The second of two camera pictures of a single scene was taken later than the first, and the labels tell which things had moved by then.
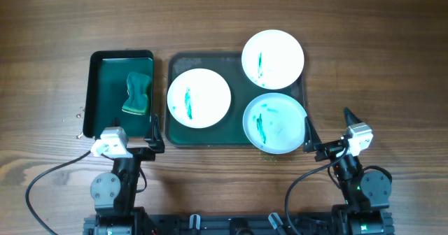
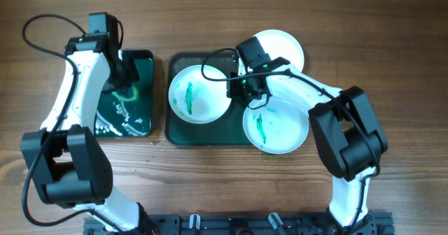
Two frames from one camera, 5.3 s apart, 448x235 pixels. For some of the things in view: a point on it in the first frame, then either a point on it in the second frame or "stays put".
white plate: [199, 98] stays put
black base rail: [236, 224] stays put
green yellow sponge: [138, 85] -> [134, 98]
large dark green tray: [229, 131] stays put
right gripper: [331, 148] -> [238, 92]
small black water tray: [120, 84] stays put
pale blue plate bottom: [274, 123] stays put
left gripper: [138, 152] -> [117, 87]
